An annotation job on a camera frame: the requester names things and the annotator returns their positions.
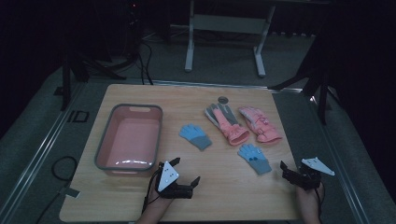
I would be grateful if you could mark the blue knit glove with dots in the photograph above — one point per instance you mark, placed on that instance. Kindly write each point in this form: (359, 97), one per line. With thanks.
(254, 158)

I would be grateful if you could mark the dark equipment with red light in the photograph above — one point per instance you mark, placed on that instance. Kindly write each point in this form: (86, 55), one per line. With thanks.
(134, 28)

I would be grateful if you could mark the plain blue knit glove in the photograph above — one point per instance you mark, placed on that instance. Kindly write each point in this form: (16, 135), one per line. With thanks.
(195, 136)

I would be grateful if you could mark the pink plastic basin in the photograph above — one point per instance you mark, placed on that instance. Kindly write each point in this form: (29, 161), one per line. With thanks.
(130, 140)

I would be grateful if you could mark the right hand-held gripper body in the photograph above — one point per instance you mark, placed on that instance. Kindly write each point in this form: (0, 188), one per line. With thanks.
(308, 178)

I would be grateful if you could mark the person's left hand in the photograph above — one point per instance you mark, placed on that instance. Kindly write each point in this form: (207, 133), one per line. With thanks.
(155, 199)

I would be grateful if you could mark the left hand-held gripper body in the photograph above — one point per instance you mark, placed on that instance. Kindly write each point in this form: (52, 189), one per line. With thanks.
(168, 178)

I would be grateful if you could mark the person's right hand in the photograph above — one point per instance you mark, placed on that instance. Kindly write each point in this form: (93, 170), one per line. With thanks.
(306, 197)

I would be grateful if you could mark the pink glove with grey palm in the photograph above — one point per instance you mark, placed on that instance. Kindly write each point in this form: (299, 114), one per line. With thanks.
(226, 124)

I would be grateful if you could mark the black tripod stand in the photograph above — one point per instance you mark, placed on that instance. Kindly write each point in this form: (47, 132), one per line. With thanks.
(316, 84)
(73, 71)

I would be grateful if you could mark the white metal desk frame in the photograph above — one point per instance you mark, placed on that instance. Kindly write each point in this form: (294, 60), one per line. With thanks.
(229, 25)

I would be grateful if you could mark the pink padded glove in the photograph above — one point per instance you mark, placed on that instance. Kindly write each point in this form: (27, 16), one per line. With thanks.
(261, 125)

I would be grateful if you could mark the grey floor tape piece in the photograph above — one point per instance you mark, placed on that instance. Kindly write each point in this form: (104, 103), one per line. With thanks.
(70, 192)

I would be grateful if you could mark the round grey table grommet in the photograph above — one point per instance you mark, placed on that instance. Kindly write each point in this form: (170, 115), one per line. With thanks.
(223, 100)

